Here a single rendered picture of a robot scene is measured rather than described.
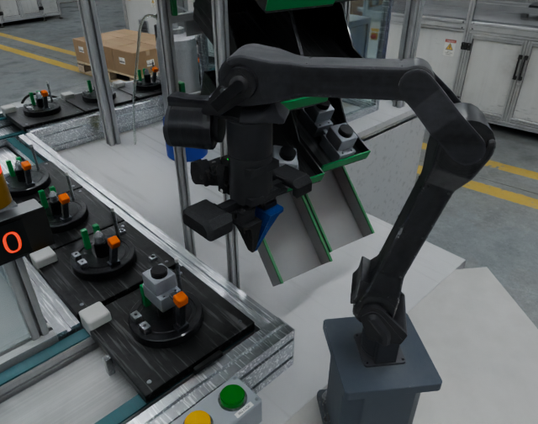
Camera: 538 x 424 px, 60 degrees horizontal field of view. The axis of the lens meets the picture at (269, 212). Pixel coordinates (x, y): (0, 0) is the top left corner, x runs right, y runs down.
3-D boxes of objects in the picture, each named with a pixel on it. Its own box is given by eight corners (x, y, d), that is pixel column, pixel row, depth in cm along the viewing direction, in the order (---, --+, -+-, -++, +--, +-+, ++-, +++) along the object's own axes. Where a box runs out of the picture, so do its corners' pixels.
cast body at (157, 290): (182, 301, 86) (179, 272, 82) (162, 313, 83) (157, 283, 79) (158, 280, 91) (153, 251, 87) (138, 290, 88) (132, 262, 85)
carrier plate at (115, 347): (255, 329, 90) (255, 320, 89) (146, 404, 76) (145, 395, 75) (183, 272, 105) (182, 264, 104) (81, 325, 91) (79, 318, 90)
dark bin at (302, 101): (326, 103, 83) (340, 69, 77) (266, 117, 77) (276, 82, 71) (250, 12, 95) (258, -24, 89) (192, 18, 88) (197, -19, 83)
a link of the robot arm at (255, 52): (470, 136, 56) (489, 45, 50) (482, 166, 49) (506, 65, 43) (237, 124, 61) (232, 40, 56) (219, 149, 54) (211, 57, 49)
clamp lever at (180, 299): (188, 324, 85) (188, 296, 80) (179, 330, 83) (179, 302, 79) (176, 311, 86) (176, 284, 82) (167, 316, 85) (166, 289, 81)
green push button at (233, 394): (250, 401, 76) (250, 394, 75) (231, 416, 74) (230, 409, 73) (234, 387, 79) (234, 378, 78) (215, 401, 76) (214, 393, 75)
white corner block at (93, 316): (114, 326, 91) (110, 311, 88) (92, 339, 88) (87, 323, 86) (102, 314, 93) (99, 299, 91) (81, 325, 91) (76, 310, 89)
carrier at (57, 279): (180, 268, 106) (173, 223, 99) (78, 322, 92) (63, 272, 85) (127, 226, 120) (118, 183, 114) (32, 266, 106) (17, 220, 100)
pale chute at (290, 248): (322, 264, 101) (333, 261, 97) (272, 287, 95) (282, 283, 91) (271, 149, 104) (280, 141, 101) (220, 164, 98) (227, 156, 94)
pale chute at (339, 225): (363, 237, 110) (375, 232, 106) (320, 256, 104) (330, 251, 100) (316, 131, 113) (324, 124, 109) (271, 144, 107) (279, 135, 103)
